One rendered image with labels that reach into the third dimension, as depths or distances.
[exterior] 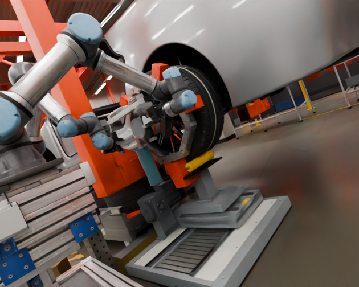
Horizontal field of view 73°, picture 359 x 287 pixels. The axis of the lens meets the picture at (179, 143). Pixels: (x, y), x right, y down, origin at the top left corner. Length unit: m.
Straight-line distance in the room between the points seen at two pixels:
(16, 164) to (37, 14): 1.30
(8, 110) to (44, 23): 1.25
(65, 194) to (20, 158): 0.19
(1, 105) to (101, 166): 0.99
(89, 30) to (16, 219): 0.65
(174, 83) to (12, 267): 0.87
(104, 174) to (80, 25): 1.03
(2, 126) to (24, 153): 0.16
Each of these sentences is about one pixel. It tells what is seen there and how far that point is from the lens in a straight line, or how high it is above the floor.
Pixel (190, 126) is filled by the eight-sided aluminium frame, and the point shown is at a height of 0.74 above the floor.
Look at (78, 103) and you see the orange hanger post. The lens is 1.81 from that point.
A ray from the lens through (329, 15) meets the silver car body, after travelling 1.34.
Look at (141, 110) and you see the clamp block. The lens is 1.28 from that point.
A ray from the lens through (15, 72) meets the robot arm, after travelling 1.34.
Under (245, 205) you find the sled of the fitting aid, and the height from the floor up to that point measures 0.16.
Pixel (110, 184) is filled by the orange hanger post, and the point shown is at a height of 0.59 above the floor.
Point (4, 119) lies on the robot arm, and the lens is 0.85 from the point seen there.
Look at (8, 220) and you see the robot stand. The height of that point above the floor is 0.70.
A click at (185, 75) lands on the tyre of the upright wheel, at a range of 1.48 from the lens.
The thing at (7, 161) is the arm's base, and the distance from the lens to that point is 0.98.
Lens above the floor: 0.74
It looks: 3 degrees down
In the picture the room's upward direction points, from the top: 23 degrees counter-clockwise
